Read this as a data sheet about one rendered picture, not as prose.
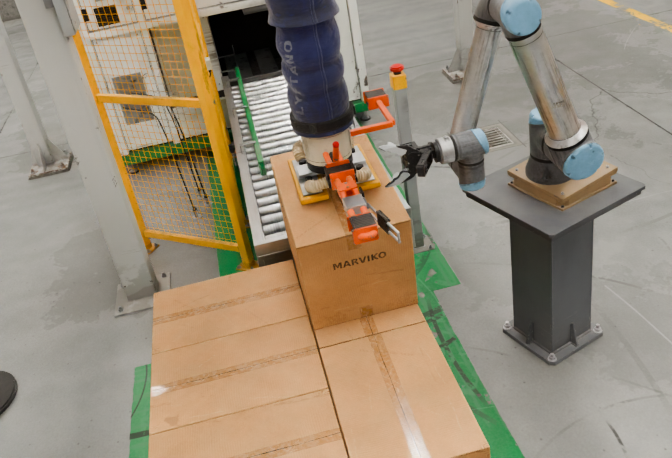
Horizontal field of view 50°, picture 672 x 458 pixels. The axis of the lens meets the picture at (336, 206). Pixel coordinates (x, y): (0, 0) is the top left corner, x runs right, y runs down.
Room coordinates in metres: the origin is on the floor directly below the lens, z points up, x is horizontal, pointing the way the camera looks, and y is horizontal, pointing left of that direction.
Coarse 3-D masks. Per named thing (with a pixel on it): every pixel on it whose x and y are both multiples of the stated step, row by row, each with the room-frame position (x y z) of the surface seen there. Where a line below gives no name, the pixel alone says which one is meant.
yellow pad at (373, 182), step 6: (354, 144) 2.56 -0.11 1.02; (354, 150) 2.45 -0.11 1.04; (360, 150) 2.50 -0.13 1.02; (366, 162) 2.39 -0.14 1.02; (360, 168) 2.31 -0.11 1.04; (372, 168) 2.34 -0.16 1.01; (372, 174) 2.30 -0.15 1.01; (372, 180) 2.25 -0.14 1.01; (378, 180) 2.24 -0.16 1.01; (360, 186) 2.23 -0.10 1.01; (366, 186) 2.22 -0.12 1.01; (372, 186) 2.23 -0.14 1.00; (378, 186) 2.23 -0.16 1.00
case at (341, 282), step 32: (288, 192) 2.35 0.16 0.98; (384, 192) 2.25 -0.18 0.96; (288, 224) 2.22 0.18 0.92; (320, 224) 2.13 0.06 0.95; (320, 256) 2.04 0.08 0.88; (352, 256) 2.05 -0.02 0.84; (384, 256) 2.07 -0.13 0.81; (320, 288) 2.05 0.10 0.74; (352, 288) 2.07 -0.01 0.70; (384, 288) 2.09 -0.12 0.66; (416, 288) 2.11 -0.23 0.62; (320, 320) 2.07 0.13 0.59
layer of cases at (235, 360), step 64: (192, 320) 2.26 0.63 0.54; (256, 320) 2.19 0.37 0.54; (384, 320) 2.05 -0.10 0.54; (192, 384) 1.90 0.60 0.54; (256, 384) 1.84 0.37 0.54; (320, 384) 1.79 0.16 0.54; (384, 384) 1.74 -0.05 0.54; (448, 384) 1.68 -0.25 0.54; (192, 448) 1.61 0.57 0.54; (256, 448) 1.57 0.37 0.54; (320, 448) 1.52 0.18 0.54; (384, 448) 1.48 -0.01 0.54; (448, 448) 1.44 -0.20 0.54
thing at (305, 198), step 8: (288, 160) 2.53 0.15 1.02; (304, 160) 2.44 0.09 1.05; (296, 176) 2.38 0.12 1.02; (312, 176) 2.35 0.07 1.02; (320, 176) 2.35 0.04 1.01; (296, 184) 2.32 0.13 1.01; (304, 192) 2.25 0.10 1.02; (320, 192) 2.23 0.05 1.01; (304, 200) 2.20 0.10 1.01; (312, 200) 2.20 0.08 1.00; (320, 200) 2.21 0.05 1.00
